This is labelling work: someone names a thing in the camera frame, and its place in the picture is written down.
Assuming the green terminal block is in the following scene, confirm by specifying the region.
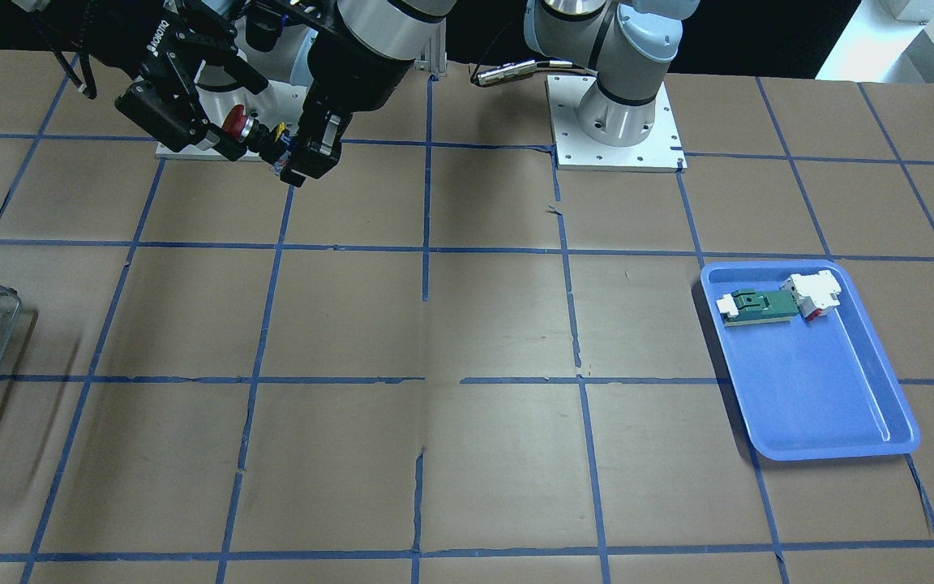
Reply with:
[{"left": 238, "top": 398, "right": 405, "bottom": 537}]
[{"left": 715, "top": 289, "right": 799, "bottom": 326}]

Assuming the aluminium extrusion post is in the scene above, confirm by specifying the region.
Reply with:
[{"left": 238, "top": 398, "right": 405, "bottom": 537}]
[{"left": 414, "top": 21, "right": 448, "bottom": 78}]

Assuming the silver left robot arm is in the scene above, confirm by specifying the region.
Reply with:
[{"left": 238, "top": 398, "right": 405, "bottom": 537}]
[{"left": 274, "top": 1, "right": 698, "bottom": 187}]

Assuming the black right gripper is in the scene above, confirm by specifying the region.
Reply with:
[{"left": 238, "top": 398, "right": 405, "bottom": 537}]
[{"left": 115, "top": 21, "right": 269, "bottom": 161}]

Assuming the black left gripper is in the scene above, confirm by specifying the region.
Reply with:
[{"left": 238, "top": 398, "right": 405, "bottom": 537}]
[{"left": 276, "top": 89, "right": 353, "bottom": 188}]

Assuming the blue plastic tray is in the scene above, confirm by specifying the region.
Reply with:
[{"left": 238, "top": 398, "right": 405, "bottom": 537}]
[{"left": 700, "top": 259, "right": 922, "bottom": 462}]

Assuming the white circuit breaker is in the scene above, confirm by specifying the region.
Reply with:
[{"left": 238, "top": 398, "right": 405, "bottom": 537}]
[{"left": 781, "top": 269, "right": 842, "bottom": 322}]

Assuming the red emergency stop button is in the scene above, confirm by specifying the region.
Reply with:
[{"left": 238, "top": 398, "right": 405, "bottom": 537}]
[{"left": 221, "top": 104, "right": 290, "bottom": 174}]

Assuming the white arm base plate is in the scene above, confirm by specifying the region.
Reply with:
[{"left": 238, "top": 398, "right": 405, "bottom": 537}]
[
  {"left": 546, "top": 75, "right": 688, "bottom": 173},
  {"left": 156, "top": 73, "right": 310, "bottom": 161}
]

